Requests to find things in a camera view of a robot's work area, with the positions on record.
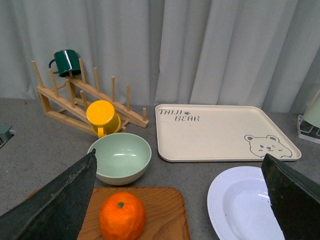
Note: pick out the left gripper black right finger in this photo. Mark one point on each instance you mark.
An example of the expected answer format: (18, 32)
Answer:
(295, 200)

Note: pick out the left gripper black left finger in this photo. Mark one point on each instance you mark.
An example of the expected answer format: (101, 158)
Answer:
(57, 210)

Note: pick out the white ridged plate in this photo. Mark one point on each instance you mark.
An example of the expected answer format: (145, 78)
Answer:
(239, 206)

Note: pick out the orange fruit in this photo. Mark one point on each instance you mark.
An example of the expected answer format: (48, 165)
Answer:
(122, 216)

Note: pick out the light green tumbler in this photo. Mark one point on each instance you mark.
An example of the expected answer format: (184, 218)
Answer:
(312, 114)

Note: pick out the light green bowl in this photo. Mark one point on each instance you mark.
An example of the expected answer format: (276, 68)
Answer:
(122, 158)

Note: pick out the green object at left edge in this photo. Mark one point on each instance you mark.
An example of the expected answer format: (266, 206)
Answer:
(6, 133)

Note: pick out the yellow mug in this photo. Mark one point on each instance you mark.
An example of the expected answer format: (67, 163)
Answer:
(103, 118)

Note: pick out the wooden peg drying rack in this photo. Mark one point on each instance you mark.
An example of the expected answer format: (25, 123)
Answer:
(67, 102)

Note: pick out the wooden cutting board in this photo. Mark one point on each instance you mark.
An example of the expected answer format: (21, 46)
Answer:
(166, 216)

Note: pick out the beige bear tray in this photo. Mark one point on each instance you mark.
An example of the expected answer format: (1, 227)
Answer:
(219, 133)

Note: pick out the grey curtain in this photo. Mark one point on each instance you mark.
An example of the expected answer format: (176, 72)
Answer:
(262, 53)

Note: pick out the dark green mug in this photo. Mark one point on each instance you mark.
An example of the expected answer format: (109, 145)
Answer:
(66, 61)

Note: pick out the white wire cup rack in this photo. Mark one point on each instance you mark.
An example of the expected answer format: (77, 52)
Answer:
(306, 131)

